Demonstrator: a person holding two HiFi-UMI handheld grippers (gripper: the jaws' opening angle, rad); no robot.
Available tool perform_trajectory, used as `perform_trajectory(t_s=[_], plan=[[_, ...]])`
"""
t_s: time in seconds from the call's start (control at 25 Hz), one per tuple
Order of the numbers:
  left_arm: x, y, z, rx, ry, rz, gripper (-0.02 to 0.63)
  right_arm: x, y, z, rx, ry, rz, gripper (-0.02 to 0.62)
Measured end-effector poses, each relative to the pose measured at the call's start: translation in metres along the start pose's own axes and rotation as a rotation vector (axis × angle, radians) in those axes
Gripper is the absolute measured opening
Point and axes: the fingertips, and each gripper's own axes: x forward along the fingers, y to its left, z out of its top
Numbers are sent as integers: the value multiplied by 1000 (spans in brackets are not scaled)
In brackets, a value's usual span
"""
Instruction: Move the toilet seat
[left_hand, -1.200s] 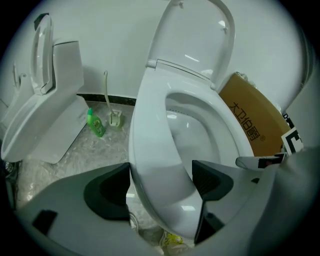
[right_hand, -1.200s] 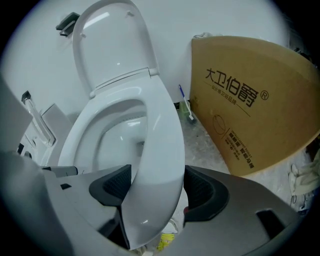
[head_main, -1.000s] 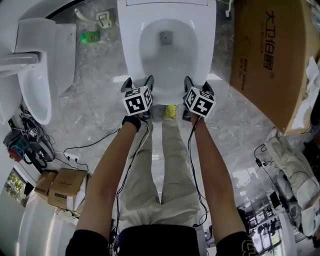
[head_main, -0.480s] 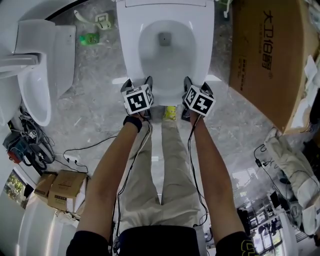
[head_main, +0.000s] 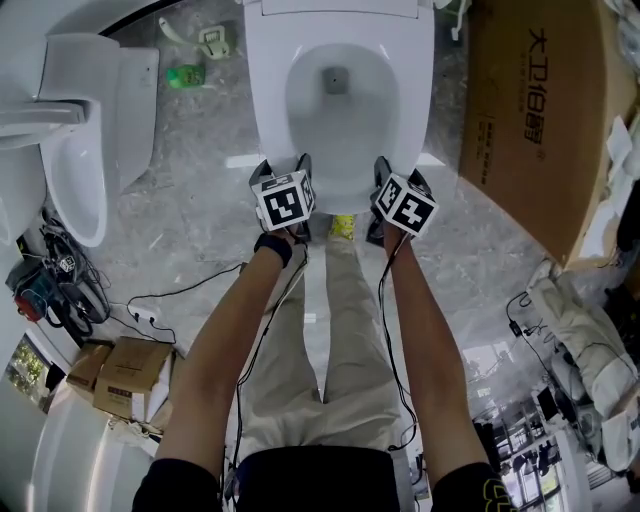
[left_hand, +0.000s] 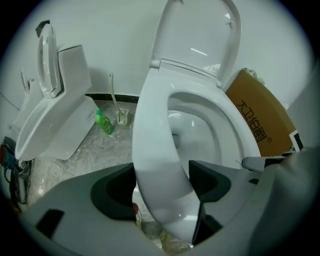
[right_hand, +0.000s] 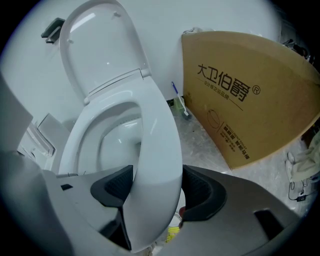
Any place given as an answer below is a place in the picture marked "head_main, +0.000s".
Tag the labelled brown cardboard box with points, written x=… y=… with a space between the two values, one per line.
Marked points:
x=132 y=370

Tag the small brown cardboard box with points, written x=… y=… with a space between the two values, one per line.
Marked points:
x=87 y=367

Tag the red and black power tool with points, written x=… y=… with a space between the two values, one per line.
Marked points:
x=30 y=305

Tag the person's beige trousers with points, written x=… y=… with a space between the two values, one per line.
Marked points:
x=350 y=350

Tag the person's right shoe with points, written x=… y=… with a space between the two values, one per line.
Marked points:
x=342 y=226

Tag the black cloth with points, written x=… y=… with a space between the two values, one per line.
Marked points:
x=631 y=220

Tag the white power strip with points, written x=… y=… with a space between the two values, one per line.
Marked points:
x=142 y=315

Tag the glass window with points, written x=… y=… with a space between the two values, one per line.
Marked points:
x=25 y=362

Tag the person's right forearm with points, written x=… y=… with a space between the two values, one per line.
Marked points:
x=430 y=350

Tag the black wristwatch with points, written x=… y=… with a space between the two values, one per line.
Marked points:
x=272 y=250

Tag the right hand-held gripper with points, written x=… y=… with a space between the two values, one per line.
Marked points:
x=410 y=207

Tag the beige brush holder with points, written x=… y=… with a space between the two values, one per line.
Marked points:
x=215 y=42

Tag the person's dark shirt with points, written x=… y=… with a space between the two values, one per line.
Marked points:
x=320 y=480

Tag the white tall-backed toilet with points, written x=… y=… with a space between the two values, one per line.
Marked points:
x=120 y=100

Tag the large brown cardboard box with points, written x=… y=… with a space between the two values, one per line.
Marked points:
x=550 y=150

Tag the white glossy fixture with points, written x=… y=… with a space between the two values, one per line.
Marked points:
x=80 y=470

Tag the person's left forearm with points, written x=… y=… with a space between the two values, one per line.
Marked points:
x=220 y=350

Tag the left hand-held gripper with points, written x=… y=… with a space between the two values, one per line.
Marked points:
x=282 y=202

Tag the idle grey hand-held gripper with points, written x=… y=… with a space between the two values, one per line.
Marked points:
x=67 y=264

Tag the black power adapter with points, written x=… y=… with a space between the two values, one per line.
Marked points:
x=515 y=327

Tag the green plastic bottle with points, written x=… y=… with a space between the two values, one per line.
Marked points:
x=187 y=76

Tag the white paper sheets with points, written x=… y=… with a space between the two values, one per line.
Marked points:
x=620 y=145

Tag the pile of white rags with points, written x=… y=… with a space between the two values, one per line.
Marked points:
x=135 y=429

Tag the clutter of electronic equipment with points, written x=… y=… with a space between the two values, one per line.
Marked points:
x=530 y=440

